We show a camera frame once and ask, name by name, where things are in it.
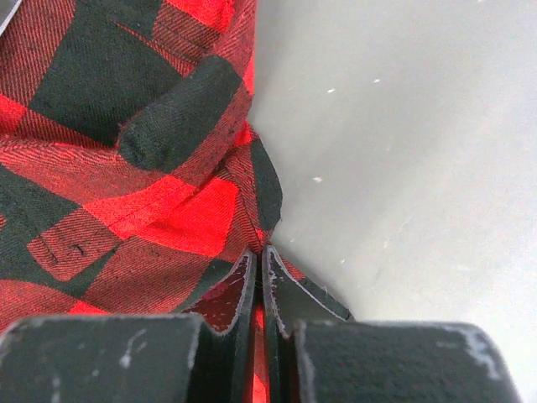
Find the red black plaid shirt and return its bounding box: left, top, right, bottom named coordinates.
left=0, top=0, right=307, bottom=403

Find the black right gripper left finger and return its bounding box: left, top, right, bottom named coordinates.
left=175, top=249, right=257, bottom=402

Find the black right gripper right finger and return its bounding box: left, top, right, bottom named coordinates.
left=260, top=244, right=352, bottom=402

